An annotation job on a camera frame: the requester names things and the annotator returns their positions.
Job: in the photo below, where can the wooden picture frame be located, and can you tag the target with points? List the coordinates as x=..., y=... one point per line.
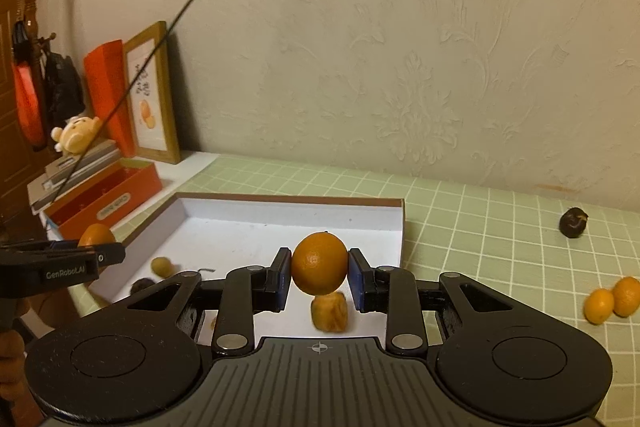
x=156, y=143

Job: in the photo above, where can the red hanging bag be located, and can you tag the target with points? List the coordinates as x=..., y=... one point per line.
x=27, y=107

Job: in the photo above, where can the tan longan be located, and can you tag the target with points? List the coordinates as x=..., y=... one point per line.
x=162, y=267

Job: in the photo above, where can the brown cardboard box tray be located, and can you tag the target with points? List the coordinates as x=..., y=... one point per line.
x=225, y=232

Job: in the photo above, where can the dark chestnut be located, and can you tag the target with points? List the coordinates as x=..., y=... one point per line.
x=573, y=223

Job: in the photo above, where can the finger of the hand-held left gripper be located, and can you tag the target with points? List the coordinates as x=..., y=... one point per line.
x=107, y=254
x=45, y=245

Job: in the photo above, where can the stack of books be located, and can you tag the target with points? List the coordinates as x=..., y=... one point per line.
x=100, y=157

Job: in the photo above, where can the black hanging bag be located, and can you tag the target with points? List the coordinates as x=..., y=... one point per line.
x=62, y=87

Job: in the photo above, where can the person's left hand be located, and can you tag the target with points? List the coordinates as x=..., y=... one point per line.
x=11, y=367

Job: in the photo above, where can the green checked tablecloth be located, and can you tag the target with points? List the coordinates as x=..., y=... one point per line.
x=475, y=232

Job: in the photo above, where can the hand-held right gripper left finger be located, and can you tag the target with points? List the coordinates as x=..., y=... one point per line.
x=282, y=281

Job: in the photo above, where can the red envelope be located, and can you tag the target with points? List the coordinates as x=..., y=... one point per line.
x=102, y=77

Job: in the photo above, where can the wooden door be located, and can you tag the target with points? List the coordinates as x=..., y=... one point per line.
x=7, y=117

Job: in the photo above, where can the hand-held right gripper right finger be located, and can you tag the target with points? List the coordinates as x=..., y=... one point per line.
x=357, y=281

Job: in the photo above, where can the dark round fruit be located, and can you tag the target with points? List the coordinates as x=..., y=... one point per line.
x=142, y=287

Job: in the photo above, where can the small orange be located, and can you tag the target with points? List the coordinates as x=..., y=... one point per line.
x=599, y=306
x=628, y=297
x=96, y=234

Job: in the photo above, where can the red open box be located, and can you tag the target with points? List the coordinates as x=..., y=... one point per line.
x=131, y=193

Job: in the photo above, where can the yellow plush toy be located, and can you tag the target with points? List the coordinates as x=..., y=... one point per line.
x=77, y=134

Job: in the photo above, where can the orange-brown fruit piece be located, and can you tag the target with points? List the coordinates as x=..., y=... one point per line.
x=329, y=313

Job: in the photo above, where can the large orange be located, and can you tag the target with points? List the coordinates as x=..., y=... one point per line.
x=320, y=263

